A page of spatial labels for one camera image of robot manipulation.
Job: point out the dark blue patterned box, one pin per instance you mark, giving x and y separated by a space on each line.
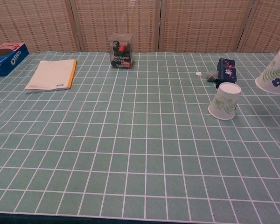
226 70

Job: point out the white paper cup green flower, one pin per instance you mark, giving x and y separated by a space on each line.
224 102

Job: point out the woven bamboo screen panel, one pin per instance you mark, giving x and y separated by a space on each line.
116 18
200 23
268 23
32 23

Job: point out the white notebook yellow spine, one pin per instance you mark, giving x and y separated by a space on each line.
50 74

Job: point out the green checked tablecloth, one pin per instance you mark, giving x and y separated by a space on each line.
130 144

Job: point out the white paper cup blue flower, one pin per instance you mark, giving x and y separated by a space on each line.
270 78

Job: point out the clear coffee capsule box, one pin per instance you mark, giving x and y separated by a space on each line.
121 52

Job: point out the blue Oreo cookie box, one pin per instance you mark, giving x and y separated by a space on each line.
7 61

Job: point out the grey tea bag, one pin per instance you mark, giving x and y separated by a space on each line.
211 75

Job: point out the white tea bag tag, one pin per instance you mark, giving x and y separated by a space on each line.
198 73

